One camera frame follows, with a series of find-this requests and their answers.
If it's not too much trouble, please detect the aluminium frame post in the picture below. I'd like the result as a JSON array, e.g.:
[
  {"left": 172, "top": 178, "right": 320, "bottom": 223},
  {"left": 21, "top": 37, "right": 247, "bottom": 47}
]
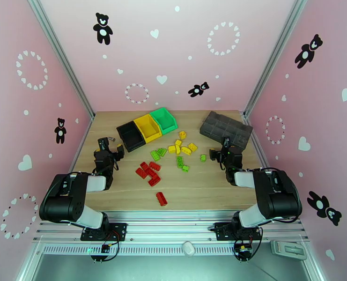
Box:
[
  {"left": 25, "top": 0, "right": 96, "bottom": 120},
  {"left": 243, "top": 0, "right": 310, "bottom": 117}
]

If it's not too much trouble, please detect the vented metal strip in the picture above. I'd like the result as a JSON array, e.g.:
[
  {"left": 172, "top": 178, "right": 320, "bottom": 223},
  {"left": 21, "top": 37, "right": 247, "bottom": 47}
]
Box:
[{"left": 40, "top": 243, "right": 275, "bottom": 257}]

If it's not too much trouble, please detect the black plastic bin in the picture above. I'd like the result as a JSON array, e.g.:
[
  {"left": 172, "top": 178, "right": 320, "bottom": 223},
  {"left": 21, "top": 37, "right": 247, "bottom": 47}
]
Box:
[{"left": 116, "top": 120, "right": 147, "bottom": 153}]

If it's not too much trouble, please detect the grey plastic device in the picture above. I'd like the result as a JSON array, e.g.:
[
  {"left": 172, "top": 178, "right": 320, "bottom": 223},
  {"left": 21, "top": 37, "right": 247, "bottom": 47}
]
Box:
[{"left": 270, "top": 240, "right": 308, "bottom": 261}]

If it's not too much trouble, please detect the aluminium table side rail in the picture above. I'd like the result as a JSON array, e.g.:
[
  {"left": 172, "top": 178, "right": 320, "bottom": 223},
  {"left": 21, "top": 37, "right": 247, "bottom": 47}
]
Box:
[
  {"left": 243, "top": 112, "right": 267, "bottom": 170},
  {"left": 67, "top": 113, "right": 96, "bottom": 176}
]

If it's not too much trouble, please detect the white round puck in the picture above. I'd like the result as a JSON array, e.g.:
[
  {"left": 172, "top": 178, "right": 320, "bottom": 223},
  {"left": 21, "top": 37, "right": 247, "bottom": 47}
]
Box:
[{"left": 182, "top": 241, "right": 196, "bottom": 258}]

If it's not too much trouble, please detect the green plastic bin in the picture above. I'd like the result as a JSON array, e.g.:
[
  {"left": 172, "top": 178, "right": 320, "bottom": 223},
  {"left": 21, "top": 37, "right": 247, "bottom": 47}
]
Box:
[{"left": 148, "top": 107, "right": 178, "bottom": 135}]

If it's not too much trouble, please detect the black base power cable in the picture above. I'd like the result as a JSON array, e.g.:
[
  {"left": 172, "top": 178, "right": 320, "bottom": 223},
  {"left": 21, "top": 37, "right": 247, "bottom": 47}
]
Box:
[
  {"left": 233, "top": 227, "right": 263, "bottom": 263},
  {"left": 91, "top": 230, "right": 121, "bottom": 263}
]

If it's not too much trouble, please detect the yellow plastic bin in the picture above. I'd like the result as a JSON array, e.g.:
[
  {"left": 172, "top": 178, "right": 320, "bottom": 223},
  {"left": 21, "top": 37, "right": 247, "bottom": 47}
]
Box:
[{"left": 133, "top": 113, "right": 163, "bottom": 143}]

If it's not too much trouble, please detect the dark grey compartment organizer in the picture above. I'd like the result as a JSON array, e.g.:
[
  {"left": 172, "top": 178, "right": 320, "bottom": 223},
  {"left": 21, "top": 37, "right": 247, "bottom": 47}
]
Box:
[{"left": 199, "top": 110, "right": 253, "bottom": 150}]

